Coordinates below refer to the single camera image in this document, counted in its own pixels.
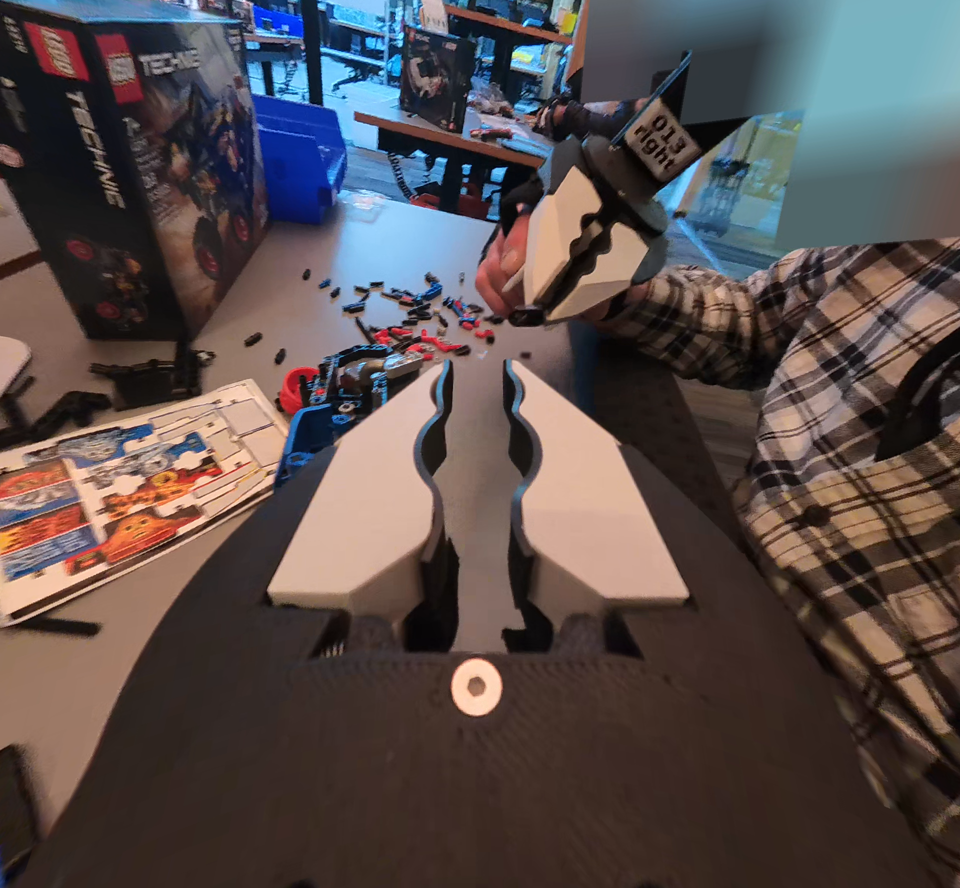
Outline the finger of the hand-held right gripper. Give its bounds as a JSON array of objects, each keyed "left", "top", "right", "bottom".
[
  {"left": 541, "top": 220, "right": 652, "bottom": 325},
  {"left": 521, "top": 166, "right": 605, "bottom": 310}
]

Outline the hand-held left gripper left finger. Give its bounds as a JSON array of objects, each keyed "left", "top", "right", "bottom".
[{"left": 266, "top": 359, "right": 460, "bottom": 649}]

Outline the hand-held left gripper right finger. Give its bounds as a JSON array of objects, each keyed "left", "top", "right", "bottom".
[{"left": 498, "top": 359, "right": 691, "bottom": 649}]

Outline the blue and black toy chassis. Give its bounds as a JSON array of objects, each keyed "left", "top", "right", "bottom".
[{"left": 273, "top": 348, "right": 444, "bottom": 488}]

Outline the grey desk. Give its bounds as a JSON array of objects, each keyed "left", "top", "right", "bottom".
[{"left": 0, "top": 179, "right": 594, "bottom": 852}]

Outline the person's right hand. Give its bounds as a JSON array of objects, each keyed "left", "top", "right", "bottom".
[{"left": 474, "top": 224, "right": 535, "bottom": 319}]

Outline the black dimpled pad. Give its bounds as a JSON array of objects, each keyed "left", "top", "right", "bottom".
[{"left": 566, "top": 318, "right": 751, "bottom": 552}]

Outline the scatter of small toy pins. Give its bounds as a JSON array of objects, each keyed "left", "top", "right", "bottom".
[{"left": 243, "top": 269, "right": 534, "bottom": 368}]

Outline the pile of red toy parts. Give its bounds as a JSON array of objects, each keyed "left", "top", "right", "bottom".
[{"left": 466, "top": 94, "right": 541, "bottom": 143}]

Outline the red toy wheel rim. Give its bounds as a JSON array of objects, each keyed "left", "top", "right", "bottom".
[{"left": 276, "top": 366, "right": 320, "bottom": 415}]

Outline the wood-edged work table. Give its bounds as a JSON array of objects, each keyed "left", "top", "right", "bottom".
[{"left": 352, "top": 110, "right": 560, "bottom": 218}]

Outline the toy car set box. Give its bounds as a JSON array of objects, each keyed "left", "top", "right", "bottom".
[{"left": 399, "top": 24, "right": 479, "bottom": 134}]

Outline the orange top table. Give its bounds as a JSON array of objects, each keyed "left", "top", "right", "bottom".
[{"left": 442, "top": 1, "right": 582, "bottom": 105}]

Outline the colourful sticker sheet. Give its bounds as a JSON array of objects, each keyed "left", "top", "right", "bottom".
[{"left": 0, "top": 378, "right": 290, "bottom": 627}]

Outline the black toy subassembly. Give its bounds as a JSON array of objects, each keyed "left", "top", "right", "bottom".
[{"left": 88, "top": 342, "right": 217, "bottom": 411}]

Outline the person's plaid shirt torso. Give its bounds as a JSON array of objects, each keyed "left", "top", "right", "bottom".
[{"left": 731, "top": 235, "right": 960, "bottom": 874}]

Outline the blue plastic bin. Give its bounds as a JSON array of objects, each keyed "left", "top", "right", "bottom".
[{"left": 251, "top": 94, "right": 348, "bottom": 225}]

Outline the black angled toy beam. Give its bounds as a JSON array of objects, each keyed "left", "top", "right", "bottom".
[
  {"left": 0, "top": 393, "right": 35, "bottom": 454},
  {"left": 26, "top": 389, "right": 114, "bottom": 433}
]

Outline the black toy axle rod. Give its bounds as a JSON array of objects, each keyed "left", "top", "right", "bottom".
[{"left": 18, "top": 614, "right": 102, "bottom": 640}]

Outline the toy truck set box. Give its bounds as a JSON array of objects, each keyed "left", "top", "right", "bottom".
[{"left": 0, "top": 0, "right": 273, "bottom": 342}]

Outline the black coiled cable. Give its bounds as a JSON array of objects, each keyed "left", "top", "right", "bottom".
[{"left": 386, "top": 151, "right": 423, "bottom": 205}]

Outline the black shoulder strap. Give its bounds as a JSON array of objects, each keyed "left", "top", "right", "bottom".
[{"left": 872, "top": 333, "right": 960, "bottom": 463}]

